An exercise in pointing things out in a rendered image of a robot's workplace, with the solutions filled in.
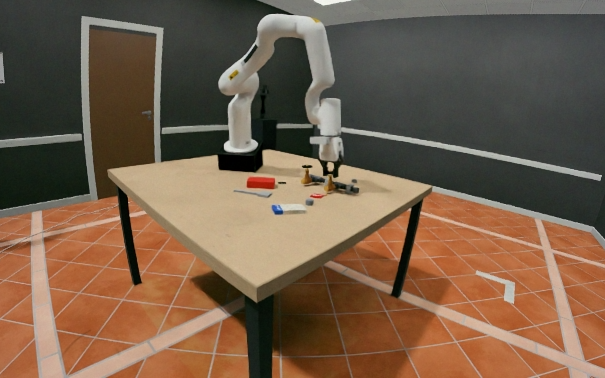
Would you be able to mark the red flat block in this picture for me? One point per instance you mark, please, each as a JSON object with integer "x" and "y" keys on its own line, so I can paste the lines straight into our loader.
{"x": 260, "y": 182}

